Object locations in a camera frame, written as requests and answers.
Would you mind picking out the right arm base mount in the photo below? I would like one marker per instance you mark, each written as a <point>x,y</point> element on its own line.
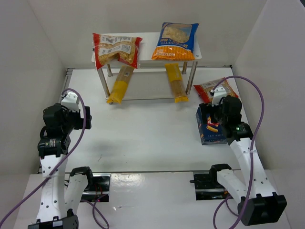
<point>206,187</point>

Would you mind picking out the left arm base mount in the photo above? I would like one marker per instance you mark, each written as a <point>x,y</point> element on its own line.
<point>92,187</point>

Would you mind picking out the blue rigatoni pasta box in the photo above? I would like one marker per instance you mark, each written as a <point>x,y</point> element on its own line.
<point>210,133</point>

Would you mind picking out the left yellow spaghetti pack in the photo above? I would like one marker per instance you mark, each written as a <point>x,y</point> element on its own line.
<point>121,84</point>

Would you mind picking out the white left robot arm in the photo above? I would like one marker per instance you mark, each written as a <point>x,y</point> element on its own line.
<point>59,203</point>

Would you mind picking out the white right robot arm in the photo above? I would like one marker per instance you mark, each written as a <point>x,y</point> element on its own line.
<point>257,200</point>

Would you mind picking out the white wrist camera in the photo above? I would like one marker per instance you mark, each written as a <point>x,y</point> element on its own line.
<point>217,94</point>
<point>71,102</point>

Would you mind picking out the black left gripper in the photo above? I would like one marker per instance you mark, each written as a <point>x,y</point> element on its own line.
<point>84,118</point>

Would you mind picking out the yellow spaghetti pack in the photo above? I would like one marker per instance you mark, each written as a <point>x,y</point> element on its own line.
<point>176,82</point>
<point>121,84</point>

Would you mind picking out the white two-tier shelf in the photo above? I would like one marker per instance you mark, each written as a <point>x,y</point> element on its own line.
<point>149,80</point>

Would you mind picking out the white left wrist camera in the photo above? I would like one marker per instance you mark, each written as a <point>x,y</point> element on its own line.
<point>71,102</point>

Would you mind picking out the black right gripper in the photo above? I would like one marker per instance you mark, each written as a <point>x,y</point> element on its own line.
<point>206,108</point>

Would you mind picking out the red pasta bag on shelf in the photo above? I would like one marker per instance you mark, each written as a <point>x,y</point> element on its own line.
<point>124,49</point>

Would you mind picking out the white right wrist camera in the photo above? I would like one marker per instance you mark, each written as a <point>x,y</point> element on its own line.
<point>217,94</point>

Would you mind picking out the blue orange pasta bag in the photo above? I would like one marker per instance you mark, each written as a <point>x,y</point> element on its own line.
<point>176,42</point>

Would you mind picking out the small red pasta bag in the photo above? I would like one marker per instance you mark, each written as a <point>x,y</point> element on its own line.
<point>204,89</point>

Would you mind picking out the right yellow spaghetti pack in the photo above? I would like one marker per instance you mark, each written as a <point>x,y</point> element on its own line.
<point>176,82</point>

